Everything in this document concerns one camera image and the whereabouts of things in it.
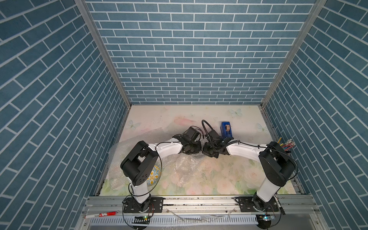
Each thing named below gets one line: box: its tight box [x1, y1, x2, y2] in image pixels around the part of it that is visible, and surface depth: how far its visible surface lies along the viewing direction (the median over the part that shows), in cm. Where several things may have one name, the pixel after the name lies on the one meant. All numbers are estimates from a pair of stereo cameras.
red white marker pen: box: [84, 211, 117, 219], surface depth 72 cm
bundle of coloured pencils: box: [277, 137, 296, 152], surface depth 81 cm
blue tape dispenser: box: [219, 121, 233, 138], surface depth 100 cm
